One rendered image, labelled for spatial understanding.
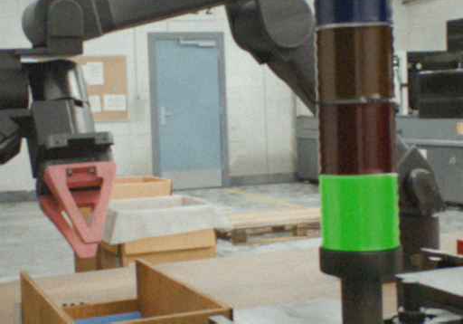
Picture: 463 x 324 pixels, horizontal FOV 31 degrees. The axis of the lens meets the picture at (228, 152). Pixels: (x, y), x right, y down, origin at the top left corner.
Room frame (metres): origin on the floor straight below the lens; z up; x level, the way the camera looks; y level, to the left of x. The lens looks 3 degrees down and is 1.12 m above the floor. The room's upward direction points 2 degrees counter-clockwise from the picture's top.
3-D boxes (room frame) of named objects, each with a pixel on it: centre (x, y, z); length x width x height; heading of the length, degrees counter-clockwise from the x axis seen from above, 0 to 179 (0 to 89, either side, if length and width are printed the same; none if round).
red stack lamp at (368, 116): (0.41, -0.06, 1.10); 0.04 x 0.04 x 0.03
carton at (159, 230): (4.34, 0.38, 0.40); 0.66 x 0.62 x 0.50; 20
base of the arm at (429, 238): (1.07, -0.23, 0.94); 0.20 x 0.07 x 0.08; 112
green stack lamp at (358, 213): (0.41, -0.06, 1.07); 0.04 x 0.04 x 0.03
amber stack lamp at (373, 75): (0.41, -0.06, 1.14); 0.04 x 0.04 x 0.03
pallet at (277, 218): (7.48, -0.42, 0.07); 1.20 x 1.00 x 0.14; 111
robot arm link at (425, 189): (1.06, -0.23, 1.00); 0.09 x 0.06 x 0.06; 25
